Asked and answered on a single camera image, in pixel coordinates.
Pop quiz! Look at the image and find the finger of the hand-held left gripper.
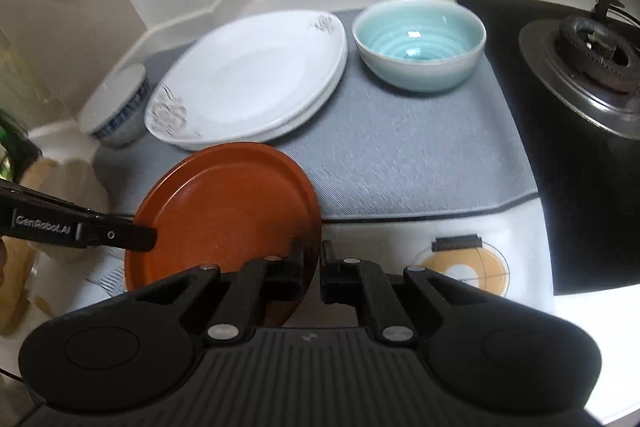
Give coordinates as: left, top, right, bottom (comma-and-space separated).
75, 208, 159, 254

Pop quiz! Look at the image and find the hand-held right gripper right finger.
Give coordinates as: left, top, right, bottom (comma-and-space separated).
320, 241, 481, 342

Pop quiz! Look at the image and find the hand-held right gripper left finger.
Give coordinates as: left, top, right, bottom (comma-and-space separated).
145, 241, 306, 343

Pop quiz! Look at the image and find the brown round plate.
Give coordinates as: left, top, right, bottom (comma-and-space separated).
124, 143, 323, 328

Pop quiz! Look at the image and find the white striped cloth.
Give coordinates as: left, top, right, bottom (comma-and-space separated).
82, 252, 132, 300

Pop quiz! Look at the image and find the wooden cutting board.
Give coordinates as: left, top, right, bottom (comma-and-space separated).
0, 157, 57, 336

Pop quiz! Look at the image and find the dark green glass bottle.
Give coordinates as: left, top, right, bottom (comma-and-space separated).
0, 109, 43, 188

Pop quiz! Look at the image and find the blue and white patterned bowl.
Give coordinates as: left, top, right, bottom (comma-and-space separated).
77, 63, 152, 150

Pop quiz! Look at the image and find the grey dish drying mat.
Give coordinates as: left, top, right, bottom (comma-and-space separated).
95, 9, 538, 223

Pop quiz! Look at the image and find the white plate with grey print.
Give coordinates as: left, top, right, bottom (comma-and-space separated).
144, 9, 348, 142
190, 27, 350, 152

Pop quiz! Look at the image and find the light teal ceramic bowl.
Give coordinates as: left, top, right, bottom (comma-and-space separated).
352, 0, 487, 94

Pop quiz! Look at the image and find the black glass gas stove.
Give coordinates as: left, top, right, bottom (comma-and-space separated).
452, 0, 640, 297

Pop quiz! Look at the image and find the metal gas burner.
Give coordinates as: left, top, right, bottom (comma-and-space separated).
518, 14, 640, 140

